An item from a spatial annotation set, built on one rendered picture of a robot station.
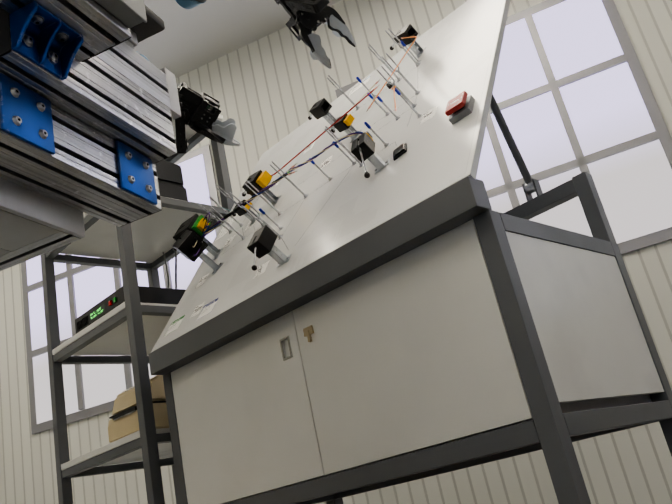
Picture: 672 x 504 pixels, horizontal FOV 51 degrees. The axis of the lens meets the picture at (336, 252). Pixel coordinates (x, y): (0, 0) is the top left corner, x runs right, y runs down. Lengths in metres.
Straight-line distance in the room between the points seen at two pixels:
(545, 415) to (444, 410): 0.22
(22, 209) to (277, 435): 0.93
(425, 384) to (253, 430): 0.56
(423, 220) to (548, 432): 0.47
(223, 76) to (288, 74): 0.44
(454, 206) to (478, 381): 0.34
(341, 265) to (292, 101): 2.57
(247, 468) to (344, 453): 0.34
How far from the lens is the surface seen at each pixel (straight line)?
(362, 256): 1.54
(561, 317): 1.50
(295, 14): 1.76
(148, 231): 2.78
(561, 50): 3.72
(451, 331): 1.44
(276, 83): 4.18
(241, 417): 1.90
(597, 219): 1.93
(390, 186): 1.64
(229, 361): 1.94
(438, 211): 1.43
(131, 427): 2.33
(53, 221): 1.15
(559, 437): 1.33
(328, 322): 1.66
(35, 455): 4.58
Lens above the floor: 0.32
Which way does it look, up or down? 20 degrees up
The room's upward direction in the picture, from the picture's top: 13 degrees counter-clockwise
